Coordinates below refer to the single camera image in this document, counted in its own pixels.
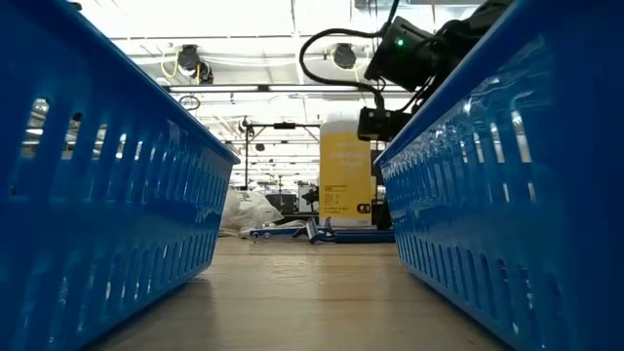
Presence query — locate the yellow disinfecting wipes canister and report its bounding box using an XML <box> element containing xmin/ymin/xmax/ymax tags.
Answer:
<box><xmin>319</xmin><ymin>119</ymin><xmax>373</xmax><ymax>229</ymax></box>

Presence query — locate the black aluminium frame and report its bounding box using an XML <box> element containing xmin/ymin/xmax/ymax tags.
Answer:
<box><xmin>242</xmin><ymin>120</ymin><xmax>323</xmax><ymax>194</ymax></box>

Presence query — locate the white cotton packet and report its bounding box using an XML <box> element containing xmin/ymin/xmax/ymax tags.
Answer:
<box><xmin>219</xmin><ymin>188</ymin><xmax>254</xmax><ymax>236</ymax></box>
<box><xmin>238</xmin><ymin>189</ymin><xmax>285</xmax><ymax>233</ymax></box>

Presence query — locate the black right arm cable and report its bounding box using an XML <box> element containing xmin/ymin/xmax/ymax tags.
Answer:
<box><xmin>297</xmin><ymin>0</ymin><xmax>402</xmax><ymax>111</ymax></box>

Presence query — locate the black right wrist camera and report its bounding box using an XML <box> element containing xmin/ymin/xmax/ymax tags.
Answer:
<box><xmin>357</xmin><ymin>107</ymin><xmax>411</xmax><ymax>143</ymax></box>

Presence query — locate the black ceiling cable reel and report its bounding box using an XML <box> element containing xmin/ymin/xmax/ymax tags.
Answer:
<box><xmin>175</xmin><ymin>43</ymin><xmax>215</xmax><ymax>85</ymax></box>
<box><xmin>332</xmin><ymin>42</ymin><xmax>358</xmax><ymax>70</ymax></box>

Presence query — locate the blue plastic basket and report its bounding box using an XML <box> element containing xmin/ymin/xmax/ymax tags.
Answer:
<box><xmin>373</xmin><ymin>0</ymin><xmax>624</xmax><ymax>351</ymax></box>
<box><xmin>0</xmin><ymin>0</ymin><xmax>241</xmax><ymax>351</ymax></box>

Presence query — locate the dark blue disposable razor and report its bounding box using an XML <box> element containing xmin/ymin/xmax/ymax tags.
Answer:
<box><xmin>302</xmin><ymin>217</ymin><xmax>396</xmax><ymax>245</ymax></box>
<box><xmin>322</xmin><ymin>216</ymin><xmax>392</xmax><ymax>235</ymax></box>

